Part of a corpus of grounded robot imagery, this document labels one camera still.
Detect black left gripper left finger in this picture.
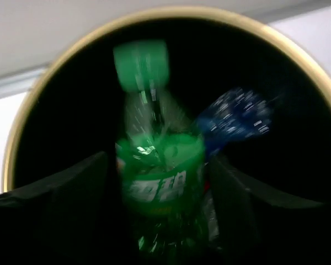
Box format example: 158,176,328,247
0,151,119,265

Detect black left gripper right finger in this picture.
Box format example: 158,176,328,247
208,157,331,264

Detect green bottle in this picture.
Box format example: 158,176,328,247
113,40,209,264

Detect blue label clear bottle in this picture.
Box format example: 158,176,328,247
195,87,273,161

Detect dark blue gold-rimmed bin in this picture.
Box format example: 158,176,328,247
2,6,331,265

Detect aluminium frame rail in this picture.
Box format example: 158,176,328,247
0,62,50,99

